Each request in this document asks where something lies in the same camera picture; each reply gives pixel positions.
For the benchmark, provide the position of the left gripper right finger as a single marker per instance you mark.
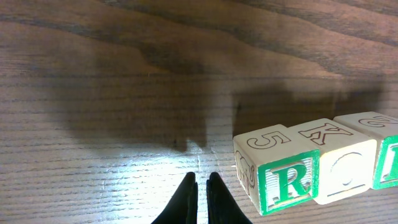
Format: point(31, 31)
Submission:
point(222, 207)

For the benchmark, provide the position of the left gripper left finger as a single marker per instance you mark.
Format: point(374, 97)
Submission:
point(183, 206)

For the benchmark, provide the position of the green R block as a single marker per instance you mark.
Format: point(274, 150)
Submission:
point(277, 168)

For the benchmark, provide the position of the yellow O block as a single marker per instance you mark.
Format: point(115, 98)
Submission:
point(347, 158)

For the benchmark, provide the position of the green B block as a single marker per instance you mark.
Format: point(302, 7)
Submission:
point(383, 129)

